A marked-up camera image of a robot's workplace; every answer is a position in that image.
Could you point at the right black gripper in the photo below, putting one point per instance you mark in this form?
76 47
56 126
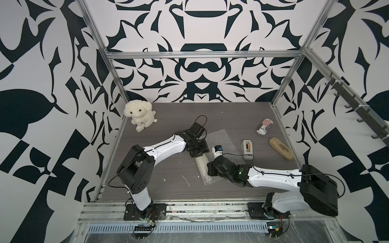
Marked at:
210 166

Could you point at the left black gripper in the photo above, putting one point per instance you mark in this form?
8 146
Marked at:
204 148

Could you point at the white ribbed vase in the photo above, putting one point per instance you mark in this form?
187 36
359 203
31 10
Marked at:
202 162

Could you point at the clear bubble wrap sheet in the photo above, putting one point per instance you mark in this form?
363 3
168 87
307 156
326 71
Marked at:
222 138

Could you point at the grey tape dispenser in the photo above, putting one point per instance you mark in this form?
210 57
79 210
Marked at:
248 156

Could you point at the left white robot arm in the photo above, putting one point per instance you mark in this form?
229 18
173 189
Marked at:
136 169

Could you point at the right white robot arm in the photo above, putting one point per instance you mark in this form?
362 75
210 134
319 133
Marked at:
303 189

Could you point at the tan wooden vase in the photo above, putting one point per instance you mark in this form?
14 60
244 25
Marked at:
281 148

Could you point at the white plush dog toy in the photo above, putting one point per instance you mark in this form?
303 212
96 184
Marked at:
141 114

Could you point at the right green circuit board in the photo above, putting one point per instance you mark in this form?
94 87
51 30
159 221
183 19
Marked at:
275 229

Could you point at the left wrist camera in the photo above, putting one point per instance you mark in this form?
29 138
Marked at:
196 130

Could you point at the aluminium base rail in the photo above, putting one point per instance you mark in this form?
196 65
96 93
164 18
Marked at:
179 217

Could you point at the wall coat hook rack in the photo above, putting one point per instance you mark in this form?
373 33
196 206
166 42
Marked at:
365 112

